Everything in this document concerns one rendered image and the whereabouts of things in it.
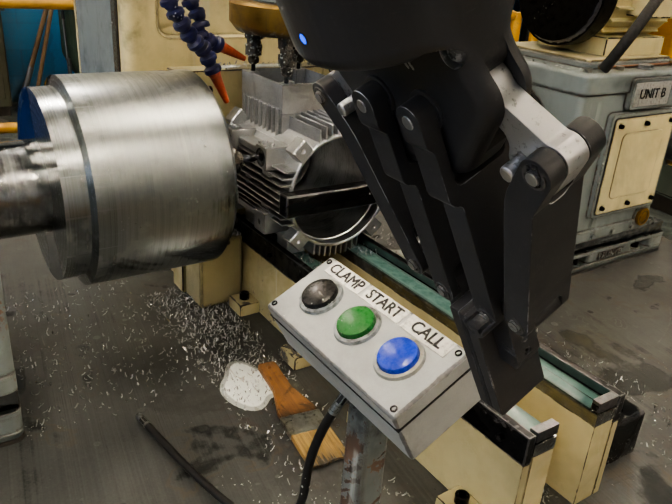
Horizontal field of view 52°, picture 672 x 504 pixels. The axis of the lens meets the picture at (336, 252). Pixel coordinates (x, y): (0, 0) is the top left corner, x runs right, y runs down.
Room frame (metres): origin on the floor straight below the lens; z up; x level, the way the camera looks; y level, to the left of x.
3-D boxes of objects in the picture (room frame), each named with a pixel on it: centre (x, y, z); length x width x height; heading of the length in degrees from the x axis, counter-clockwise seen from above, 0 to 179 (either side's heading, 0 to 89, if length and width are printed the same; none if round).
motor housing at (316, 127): (0.97, 0.06, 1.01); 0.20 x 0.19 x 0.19; 35
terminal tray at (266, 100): (1.00, 0.08, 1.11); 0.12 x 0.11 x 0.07; 35
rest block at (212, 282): (0.96, 0.19, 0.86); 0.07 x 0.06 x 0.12; 125
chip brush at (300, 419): (0.68, 0.04, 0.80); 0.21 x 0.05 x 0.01; 27
